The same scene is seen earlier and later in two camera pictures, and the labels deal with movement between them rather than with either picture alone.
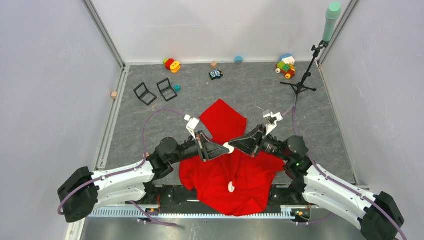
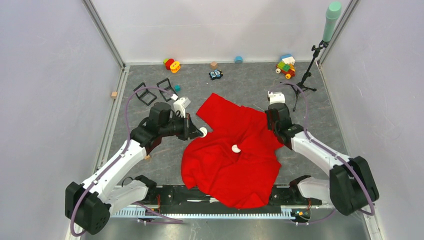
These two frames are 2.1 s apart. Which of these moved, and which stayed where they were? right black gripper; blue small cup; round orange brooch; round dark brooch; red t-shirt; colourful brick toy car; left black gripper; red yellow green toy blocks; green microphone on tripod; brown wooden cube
Moved: left black gripper; round orange brooch; right black gripper; red t-shirt; round dark brooch
Stayed: blue small cup; brown wooden cube; colourful brick toy car; green microphone on tripod; red yellow green toy blocks
